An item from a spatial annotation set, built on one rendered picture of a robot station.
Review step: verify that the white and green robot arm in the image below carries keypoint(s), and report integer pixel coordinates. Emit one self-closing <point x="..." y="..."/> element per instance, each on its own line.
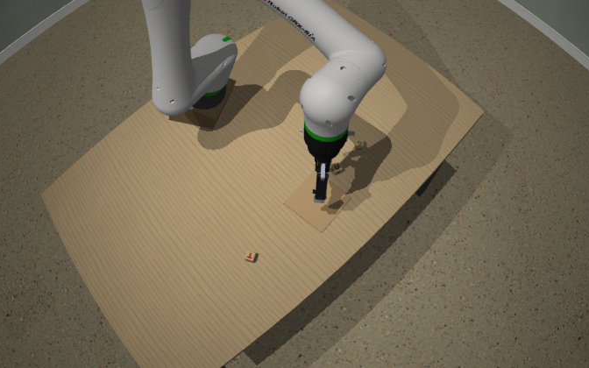
<point x="329" y="97"/>

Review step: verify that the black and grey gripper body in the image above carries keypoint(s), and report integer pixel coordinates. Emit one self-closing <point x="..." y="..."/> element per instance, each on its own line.
<point x="323" y="158"/>

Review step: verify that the tan flat mat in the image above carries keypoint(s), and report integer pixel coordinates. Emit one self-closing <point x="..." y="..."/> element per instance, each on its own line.
<point x="319" y="215"/>

